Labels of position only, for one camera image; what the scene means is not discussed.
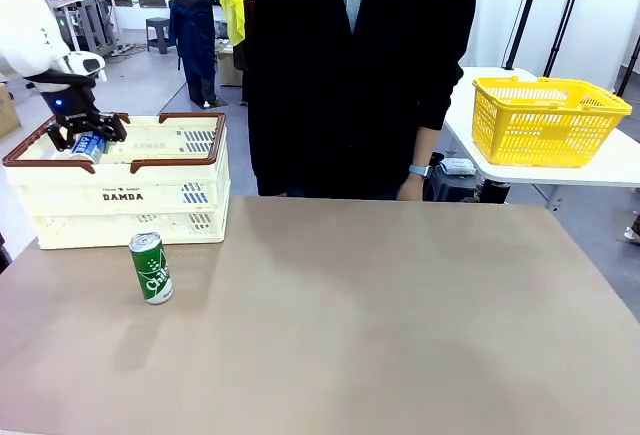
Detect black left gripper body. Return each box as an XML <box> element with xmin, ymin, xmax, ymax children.
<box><xmin>41</xmin><ymin>83</ymin><xmax>105</xmax><ymax>132</ymax></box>

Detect blue drink can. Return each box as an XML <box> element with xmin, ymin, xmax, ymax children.
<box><xmin>67</xmin><ymin>130</ymin><xmax>109</xmax><ymax>164</ymax></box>

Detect green drink can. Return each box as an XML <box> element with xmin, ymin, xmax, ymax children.
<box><xmin>129</xmin><ymin>231</ymin><xmax>176</xmax><ymax>306</ymax></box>

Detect person's left forearm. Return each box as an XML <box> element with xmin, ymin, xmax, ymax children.
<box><xmin>413</xmin><ymin>126</ymin><xmax>442</xmax><ymax>168</ymax></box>

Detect yellow plastic shopping basket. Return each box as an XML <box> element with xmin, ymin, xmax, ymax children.
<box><xmin>472</xmin><ymin>76</ymin><xmax>633</xmax><ymax>169</ymax></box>

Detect person's left hand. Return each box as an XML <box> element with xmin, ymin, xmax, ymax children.
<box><xmin>397</xmin><ymin>173</ymin><xmax>427</xmax><ymax>202</ymax></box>

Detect cardboard box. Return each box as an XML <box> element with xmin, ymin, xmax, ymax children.
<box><xmin>216</xmin><ymin>47</ymin><xmax>245</xmax><ymax>88</ymax></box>
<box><xmin>0</xmin><ymin>83</ymin><xmax>22</xmax><ymax>139</ymax></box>

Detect cream folding crate brown rim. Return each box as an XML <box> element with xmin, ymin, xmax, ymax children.
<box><xmin>2</xmin><ymin>111</ymin><xmax>232</xmax><ymax>250</ymax></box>

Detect white workshop desk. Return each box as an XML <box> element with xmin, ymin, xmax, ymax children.
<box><xmin>49</xmin><ymin>0</ymin><xmax>129</xmax><ymax>60</ymax></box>

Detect grey plastic stool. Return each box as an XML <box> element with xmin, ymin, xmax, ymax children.
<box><xmin>145</xmin><ymin>17</ymin><xmax>175</xmax><ymax>55</ymax></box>

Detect person white shirt navy apron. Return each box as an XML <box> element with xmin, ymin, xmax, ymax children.
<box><xmin>153</xmin><ymin>0</ymin><xmax>229</xmax><ymax>109</ymax></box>

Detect hanging yellow cloth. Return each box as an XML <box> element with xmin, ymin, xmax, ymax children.
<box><xmin>218</xmin><ymin>0</ymin><xmax>249</xmax><ymax>47</ymax></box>

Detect person torso black cardigan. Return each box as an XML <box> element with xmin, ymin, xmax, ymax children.
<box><xmin>247</xmin><ymin>0</ymin><xmax>477</xmax><ymax>201</ymax></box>

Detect black stool under table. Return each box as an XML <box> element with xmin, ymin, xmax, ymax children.
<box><xmin>423</xmin><ymin>151</ymin><xmax>482</xmax><ymax>202</ymax></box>

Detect white wet wipes pack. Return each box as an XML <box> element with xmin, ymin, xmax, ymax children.
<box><xmin>439</xmin><ymin>157</ymin><xmax>477</xmax><ymax>177</ymax></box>

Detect white side table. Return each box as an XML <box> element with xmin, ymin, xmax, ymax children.
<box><xmin>442</xmin><ymin>65</ymin><xmax>640</xmax><ymax>213</ymax></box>

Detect black tripod leg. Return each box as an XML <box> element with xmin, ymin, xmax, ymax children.
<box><xmin>503</xmin><ymin>0</ymin><xmax>547</xmax><ymax>71</ymax></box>
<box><xmin>542</xmin><ymin>0</ymin><xmax>590</xmax><ymax>79</ymax></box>
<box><xmin>616</xmin><ymin>37</ymin><xmax>640</xmax><ymax>98</ymax></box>

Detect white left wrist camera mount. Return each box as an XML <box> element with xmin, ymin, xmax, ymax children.
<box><xmin>62</xmin><ymin>51</ymin><xmax>108</xmax><ymax>83</ymax></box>

